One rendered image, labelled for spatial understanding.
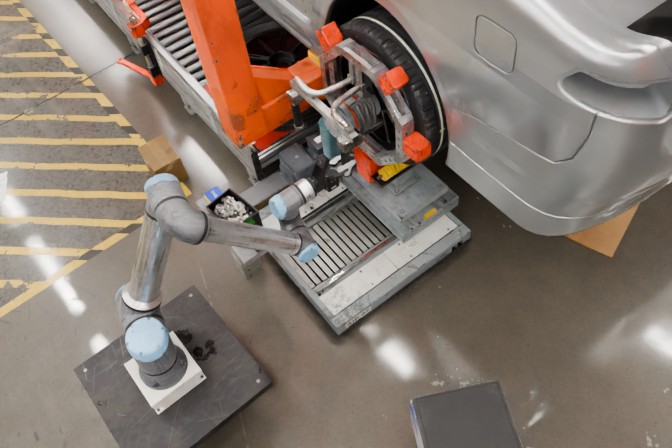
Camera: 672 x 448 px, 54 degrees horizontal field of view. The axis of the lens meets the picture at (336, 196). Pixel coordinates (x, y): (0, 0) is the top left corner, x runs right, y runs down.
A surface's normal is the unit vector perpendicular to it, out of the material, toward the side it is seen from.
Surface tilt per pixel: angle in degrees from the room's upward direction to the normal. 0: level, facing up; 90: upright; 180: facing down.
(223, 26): 90
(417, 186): 0
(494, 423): 0
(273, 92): 90
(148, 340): 5
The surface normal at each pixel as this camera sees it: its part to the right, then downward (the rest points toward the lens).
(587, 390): -0.09, -0.60
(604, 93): 0.18, -0.62
